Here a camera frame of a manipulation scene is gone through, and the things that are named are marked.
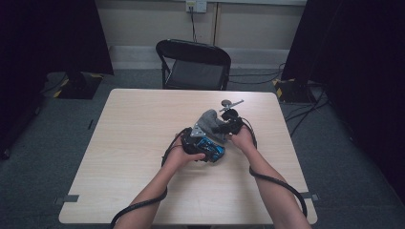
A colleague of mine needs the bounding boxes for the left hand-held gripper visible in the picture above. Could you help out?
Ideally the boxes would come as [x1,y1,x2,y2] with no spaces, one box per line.
[181,123,208,156]

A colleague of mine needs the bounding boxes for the black and blue toy car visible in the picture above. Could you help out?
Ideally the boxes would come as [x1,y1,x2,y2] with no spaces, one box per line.
[194,136,226,163]

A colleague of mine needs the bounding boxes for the right hand-held gripper black cable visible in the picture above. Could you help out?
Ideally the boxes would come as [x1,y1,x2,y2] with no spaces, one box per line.
[240,117,309,219]

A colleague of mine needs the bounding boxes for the black stand base yellow tape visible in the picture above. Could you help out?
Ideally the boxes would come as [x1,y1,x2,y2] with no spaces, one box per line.
[53,71,104,100]
[271,77,316,104]

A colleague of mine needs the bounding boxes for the black outlet cable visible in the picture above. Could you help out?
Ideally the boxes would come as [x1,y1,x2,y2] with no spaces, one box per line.
[189,7,198,43]

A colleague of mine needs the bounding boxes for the black folding chair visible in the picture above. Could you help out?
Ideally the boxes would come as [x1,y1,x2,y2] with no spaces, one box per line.
[155,38,232,92]

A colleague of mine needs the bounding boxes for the person's right hand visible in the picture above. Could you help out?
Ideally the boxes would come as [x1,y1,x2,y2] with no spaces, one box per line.
[227,124,258,156]

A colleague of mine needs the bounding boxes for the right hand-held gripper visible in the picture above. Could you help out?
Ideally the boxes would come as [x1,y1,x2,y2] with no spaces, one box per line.
[212,98,245,136]

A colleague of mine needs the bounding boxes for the hand-held gripper black cable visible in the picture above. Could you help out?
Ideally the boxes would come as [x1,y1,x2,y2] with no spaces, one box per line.
[240,117,309,219]
[109,127,193,229]

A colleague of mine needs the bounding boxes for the grey fluffy cloth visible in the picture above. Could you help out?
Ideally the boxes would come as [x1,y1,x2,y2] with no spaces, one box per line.
[194,109,229,144]

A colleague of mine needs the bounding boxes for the grey tape strip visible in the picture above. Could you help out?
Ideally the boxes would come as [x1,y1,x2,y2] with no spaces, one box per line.
[299,191,320,202]
[53,194,80,205]

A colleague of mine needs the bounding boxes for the black curtain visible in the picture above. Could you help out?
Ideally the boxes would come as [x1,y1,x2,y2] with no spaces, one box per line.
[281,0,405,204]
[0,0,115,160]

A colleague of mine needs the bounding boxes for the white wall outlet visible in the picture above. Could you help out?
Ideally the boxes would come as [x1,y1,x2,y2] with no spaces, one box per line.
[185,0,208,13]

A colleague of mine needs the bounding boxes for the beige wall conduit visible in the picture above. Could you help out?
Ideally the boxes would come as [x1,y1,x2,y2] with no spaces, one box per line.
[212,2,222,46]

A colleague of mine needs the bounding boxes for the person's left hand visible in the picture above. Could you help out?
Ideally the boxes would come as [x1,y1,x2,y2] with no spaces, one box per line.
[163,135,206,172]

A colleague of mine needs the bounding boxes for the left hand-held gripper black cable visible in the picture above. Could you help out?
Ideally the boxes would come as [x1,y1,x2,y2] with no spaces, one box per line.
[109,127,193,229]

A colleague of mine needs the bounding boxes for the black floor cables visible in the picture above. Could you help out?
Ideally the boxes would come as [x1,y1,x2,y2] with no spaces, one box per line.
[228,62,330,137]

